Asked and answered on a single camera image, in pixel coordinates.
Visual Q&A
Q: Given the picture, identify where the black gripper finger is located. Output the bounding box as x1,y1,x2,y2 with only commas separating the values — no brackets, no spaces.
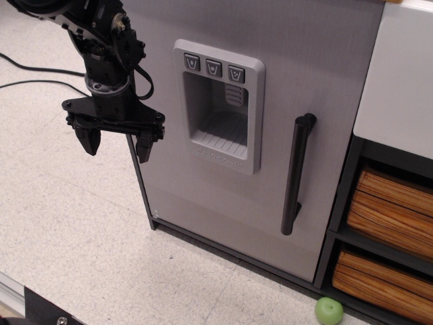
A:
135,130,158,163
72,120,101,156

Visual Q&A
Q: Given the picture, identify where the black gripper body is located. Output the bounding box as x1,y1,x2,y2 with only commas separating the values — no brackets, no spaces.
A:
62,76,165,139

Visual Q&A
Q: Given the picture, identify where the grey toy fridge door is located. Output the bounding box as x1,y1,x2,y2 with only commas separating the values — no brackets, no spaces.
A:
124,1,384,283

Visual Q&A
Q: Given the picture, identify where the black bar door handle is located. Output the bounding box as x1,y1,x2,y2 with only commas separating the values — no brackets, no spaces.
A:
281,113,317,236

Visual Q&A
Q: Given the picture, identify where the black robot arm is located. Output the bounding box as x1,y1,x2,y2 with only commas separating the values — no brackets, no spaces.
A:
11,1,165,163

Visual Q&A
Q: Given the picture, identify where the dark grey fridge cabinet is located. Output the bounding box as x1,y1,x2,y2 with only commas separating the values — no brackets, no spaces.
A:
124,131,433,325

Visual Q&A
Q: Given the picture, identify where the grey water dispenser panel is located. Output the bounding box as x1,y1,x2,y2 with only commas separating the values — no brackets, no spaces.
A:
173,39,265,175

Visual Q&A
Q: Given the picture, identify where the green toy apple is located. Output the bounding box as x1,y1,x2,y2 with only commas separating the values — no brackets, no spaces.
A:
315,297,344,325

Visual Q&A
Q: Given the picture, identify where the white sink front panel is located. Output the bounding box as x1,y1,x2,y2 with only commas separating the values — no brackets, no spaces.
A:
353,1,432,158

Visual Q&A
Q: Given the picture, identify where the upper wooden striped basket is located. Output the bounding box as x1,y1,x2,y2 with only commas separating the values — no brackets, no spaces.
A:
347,167,432,262

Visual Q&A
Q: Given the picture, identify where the wooden striped basket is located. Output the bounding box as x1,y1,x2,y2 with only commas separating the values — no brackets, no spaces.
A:
332,251,432,324
347,167,432,262

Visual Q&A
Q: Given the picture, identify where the lower wooden striped basket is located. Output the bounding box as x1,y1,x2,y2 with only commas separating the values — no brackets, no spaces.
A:
332,251,432,324

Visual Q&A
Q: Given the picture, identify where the black floor cable upper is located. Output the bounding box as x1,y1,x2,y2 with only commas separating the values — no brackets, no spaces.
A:
0,52,87,77

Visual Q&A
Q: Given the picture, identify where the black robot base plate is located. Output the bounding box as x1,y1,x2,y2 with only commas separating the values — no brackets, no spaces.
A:
24,286,84,325

